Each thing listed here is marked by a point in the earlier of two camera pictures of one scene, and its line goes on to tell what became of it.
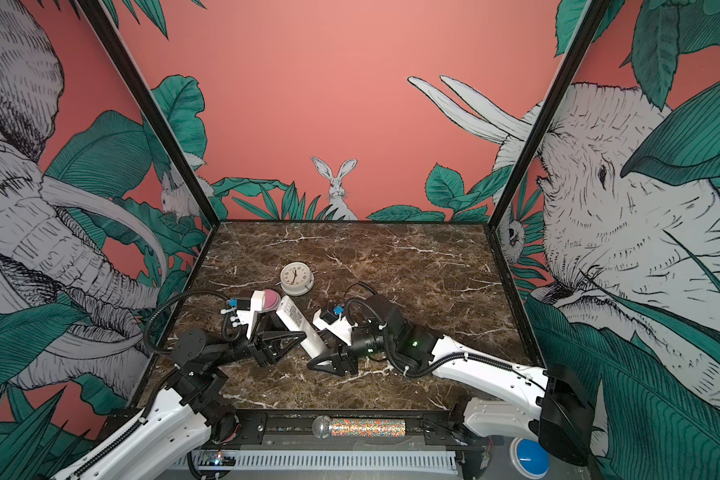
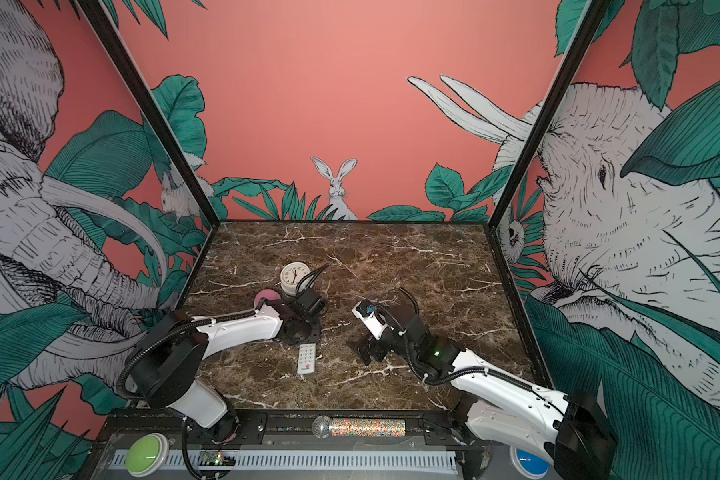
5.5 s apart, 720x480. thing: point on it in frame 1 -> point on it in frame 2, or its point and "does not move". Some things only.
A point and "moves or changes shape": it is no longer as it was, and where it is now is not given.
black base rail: (423, 428) does not move
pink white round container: (271, 300) does not move
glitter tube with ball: (325, 427) does not move
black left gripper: (267, 355) -> (317, 334)
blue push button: (528, 458) does not move
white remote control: (297, 321) moves or changes shape
